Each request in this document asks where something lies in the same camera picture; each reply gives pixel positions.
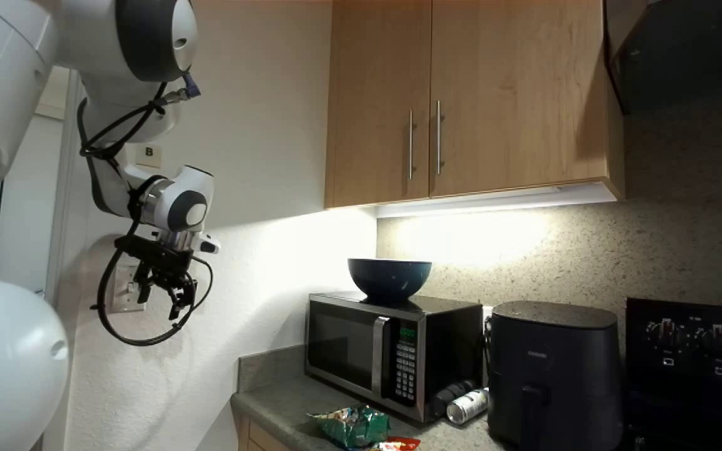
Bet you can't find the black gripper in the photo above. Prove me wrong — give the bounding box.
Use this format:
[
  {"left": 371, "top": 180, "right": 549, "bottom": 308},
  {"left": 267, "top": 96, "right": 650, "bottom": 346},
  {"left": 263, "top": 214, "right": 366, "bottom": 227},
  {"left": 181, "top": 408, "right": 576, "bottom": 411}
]
[{"left": 113, "top": 230, "right": 207, "bottom": 327}]

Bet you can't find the wooden lower cabinet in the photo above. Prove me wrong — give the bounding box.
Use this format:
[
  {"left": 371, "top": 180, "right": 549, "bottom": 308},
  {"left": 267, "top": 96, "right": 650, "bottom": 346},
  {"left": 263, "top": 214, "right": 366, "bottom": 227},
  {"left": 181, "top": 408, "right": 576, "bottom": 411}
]
[{"left": 237, "top": 415, "right": 297, "bottom": 451}]

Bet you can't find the wooden cabinet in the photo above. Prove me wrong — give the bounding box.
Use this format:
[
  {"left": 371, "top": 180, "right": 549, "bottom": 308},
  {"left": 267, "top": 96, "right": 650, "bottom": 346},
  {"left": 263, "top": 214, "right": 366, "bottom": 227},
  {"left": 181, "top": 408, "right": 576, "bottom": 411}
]
[
  {"left": 324, "top": 0, "right": 629, "bottom": 210},
  {"left": 237, "top": 415, "right": 297, "bottom": 451}
]

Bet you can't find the black steel microwave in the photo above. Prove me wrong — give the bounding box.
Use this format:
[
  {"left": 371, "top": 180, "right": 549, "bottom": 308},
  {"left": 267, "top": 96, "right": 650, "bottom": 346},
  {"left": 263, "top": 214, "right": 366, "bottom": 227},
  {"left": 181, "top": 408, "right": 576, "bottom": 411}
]
[{"left": 303, "top": 292, "right": 486, "bottom": 423}]

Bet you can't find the dark blue bowl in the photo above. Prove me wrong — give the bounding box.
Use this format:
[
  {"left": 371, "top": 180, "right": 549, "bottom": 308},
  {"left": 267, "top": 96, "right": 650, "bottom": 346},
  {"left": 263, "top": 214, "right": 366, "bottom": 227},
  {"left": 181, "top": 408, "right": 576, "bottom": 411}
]
[{"left": 347, "top": 255, "right": 433, "bottom": 306}]

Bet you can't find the green snack bag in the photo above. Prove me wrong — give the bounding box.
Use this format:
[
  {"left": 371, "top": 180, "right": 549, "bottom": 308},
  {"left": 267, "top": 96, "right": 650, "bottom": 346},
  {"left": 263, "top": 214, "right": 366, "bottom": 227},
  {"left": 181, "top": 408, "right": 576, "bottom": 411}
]
[{"left": 307, "top": 403, "right": 393, "bottom": 451}]

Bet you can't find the red snack packet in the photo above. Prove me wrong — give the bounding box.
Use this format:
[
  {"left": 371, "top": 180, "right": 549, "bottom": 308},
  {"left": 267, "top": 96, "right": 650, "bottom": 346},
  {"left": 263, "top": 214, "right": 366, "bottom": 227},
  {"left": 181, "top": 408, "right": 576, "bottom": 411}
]
[{"left": 368, "top": 433, "right": 423, "bottom": 451}]

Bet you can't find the white silver canister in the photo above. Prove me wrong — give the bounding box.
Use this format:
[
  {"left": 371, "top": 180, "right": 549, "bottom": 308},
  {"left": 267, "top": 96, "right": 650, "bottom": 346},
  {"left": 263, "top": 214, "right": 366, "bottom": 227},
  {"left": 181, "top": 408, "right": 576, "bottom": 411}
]
[{"left": 443, "top": 386, "right": 494, "bottom": 428}]

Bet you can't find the wooden upper cabinet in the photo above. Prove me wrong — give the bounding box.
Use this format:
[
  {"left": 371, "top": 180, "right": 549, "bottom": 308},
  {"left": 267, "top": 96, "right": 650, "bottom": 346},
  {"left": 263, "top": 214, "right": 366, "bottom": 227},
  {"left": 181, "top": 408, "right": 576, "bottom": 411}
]
[{"left": 324, "top": 0, "right": 629, "bottom": 210}]

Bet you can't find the black air fryer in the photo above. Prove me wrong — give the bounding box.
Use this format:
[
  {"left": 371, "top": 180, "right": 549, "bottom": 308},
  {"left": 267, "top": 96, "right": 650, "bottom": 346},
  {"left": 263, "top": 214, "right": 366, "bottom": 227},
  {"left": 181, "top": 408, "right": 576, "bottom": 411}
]
[{"left": 486, "top": 298, "right": 626, "bottom": 451}]

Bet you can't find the black stove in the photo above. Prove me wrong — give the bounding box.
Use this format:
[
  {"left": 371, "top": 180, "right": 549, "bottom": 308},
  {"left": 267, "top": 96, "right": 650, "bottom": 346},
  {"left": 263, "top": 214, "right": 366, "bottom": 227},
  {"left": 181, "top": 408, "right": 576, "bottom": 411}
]
[{"left": 623, "top": 297, "right": 722, "bottom": 451}]

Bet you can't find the dark range hood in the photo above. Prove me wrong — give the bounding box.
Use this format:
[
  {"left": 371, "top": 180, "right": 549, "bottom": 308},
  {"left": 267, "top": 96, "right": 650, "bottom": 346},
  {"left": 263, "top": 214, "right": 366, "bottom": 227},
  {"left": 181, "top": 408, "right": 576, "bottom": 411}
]
[{"left": 604, "top": 0, "right": 722, "bottom": 118}]

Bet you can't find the black looped gripper cable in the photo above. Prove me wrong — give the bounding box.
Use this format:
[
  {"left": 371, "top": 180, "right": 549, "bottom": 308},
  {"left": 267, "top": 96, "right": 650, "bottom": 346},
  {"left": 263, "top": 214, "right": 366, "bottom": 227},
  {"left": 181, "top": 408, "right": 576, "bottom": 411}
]
[{"left": 94, "top": 243, "right": 217, "bottom": 349}]

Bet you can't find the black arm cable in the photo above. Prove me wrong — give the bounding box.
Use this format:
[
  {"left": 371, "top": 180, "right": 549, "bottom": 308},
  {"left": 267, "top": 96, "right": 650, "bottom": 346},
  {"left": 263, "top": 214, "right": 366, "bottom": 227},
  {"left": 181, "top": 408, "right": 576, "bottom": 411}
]
[{"left": 75, "top": 71, "right": 207, "bottom": 220}]

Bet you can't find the metal upper cabinet handle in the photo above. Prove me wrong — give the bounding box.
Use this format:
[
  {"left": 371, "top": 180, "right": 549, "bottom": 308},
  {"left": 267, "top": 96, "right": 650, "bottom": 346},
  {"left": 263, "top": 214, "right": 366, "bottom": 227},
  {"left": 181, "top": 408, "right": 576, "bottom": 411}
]
[
  {"left": 405, "top": 111, "right": 421, "bottom": 187},
  {"left": 432, "top": 98, "right": 448, "bottom": 178}
]

